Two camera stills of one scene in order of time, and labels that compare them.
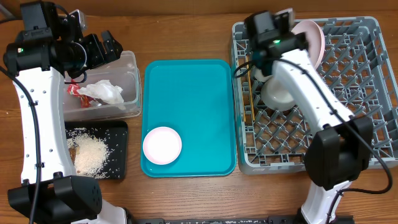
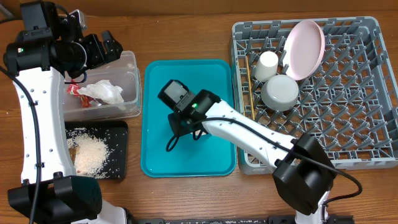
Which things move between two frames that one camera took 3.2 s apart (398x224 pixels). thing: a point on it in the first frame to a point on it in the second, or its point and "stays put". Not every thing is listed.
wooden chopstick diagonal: x=250 y=88 stays put
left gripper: x=99 y=56 stays put
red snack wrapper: x=84 y=100 stays put
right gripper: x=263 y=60 to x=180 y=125
